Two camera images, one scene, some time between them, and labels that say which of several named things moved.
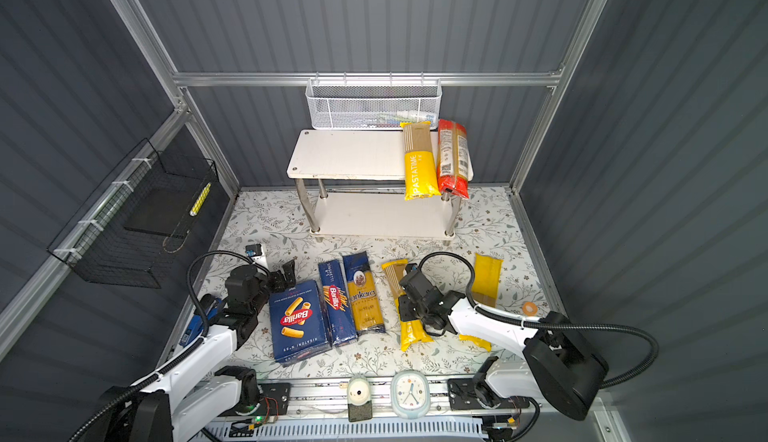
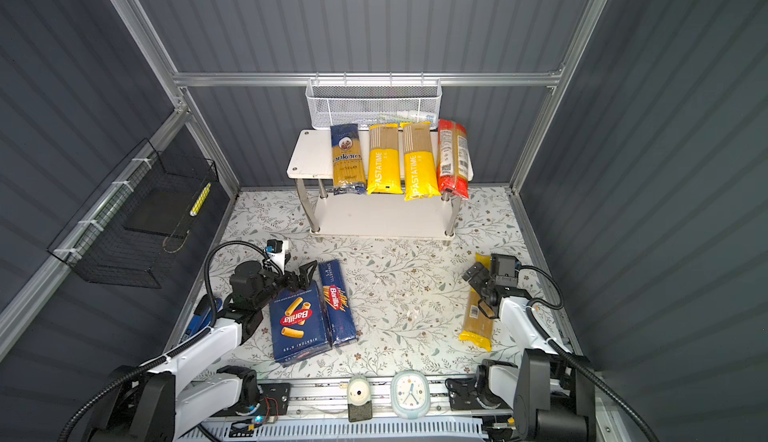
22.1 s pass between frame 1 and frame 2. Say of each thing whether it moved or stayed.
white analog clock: stayed
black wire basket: stayed
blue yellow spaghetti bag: moved
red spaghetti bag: stayed
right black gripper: moved
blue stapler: stayed
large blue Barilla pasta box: stayed
